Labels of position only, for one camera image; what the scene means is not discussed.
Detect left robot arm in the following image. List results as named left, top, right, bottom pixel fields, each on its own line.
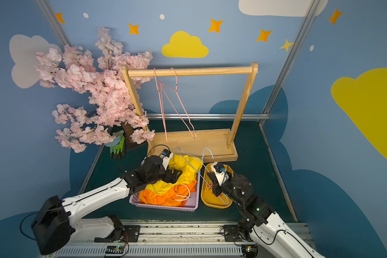
left=31, top=155, right=182, bottom=255

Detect wooden clothes rack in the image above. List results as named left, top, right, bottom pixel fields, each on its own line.
left=121, top=62, right=259, bottom=163

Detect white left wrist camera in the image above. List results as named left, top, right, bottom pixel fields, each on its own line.
left=159, top=149, right=174, bottom=169

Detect pink plastic basket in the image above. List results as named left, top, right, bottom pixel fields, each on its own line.
left=129, top=173, right=201, bottom=212

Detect pink wire hanger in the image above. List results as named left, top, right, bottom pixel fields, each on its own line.
left=162, top=68, right=197, bottom=139
left=153, top=69, right=168, bottom=141

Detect pink cherry blossom tree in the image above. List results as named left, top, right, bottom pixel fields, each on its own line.
left=35, top=28, right=155, bottom=153

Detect yellow shorts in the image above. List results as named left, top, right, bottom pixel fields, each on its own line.
left=144, top=154, right=203, bottom=196

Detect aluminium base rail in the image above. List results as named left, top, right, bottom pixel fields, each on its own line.
left=50, top=218, right=321, bottom=258

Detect light orange shorts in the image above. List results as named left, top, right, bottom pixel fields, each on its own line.
left=139, top=180, right=197, bottom=207

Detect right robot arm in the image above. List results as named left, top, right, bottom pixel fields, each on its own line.
left=207, top=172, right=323, bottom=258

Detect yellow plastic tray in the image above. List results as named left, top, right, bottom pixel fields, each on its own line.
left=201, top=162, right=233, bottom=209

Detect green plant decoration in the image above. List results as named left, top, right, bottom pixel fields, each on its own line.
left=104, top=130, right=126, bottom=159

